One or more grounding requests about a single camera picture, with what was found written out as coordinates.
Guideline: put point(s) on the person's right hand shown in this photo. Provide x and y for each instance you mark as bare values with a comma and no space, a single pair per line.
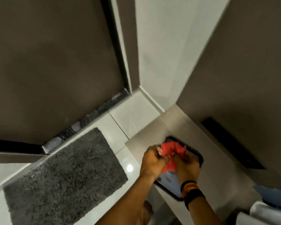
188,169

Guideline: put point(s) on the person's left hand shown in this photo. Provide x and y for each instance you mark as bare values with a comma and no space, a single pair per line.
151,162

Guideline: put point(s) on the person's left fingers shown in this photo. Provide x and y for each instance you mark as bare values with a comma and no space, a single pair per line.
159,154

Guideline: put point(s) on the person's right fingers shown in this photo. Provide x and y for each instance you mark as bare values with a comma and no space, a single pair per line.
180,159

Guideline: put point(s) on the red cloth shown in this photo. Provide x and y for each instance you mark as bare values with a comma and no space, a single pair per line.
170,148

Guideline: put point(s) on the person's left forearm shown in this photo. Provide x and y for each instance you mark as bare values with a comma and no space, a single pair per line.
131,201

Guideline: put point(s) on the person's right forearm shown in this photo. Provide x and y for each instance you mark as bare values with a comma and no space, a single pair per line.
206,210

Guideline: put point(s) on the black tablet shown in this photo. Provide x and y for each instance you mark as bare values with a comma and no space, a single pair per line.
168,182

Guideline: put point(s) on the black striped wristband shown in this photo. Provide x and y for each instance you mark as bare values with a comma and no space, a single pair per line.
190,190

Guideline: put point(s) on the light wood cabinet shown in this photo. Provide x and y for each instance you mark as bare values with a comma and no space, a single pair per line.
220,171

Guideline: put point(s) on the person's foot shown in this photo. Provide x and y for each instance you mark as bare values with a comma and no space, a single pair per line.
148,212

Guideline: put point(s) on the black stone door threshold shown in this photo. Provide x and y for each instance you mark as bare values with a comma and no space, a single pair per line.
84,123

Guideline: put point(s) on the grey shaggy bath mat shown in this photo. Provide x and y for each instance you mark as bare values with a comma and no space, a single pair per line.
65,178

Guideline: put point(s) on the blue cloth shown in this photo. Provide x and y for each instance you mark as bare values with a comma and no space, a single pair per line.
274,195

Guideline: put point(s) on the white cloth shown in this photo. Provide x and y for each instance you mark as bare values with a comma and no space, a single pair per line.
267,214

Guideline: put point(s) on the brown door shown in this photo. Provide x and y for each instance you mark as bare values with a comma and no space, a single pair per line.
51,67

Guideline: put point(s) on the black wall slot panel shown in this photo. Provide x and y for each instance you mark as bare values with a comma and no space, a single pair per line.
231,142

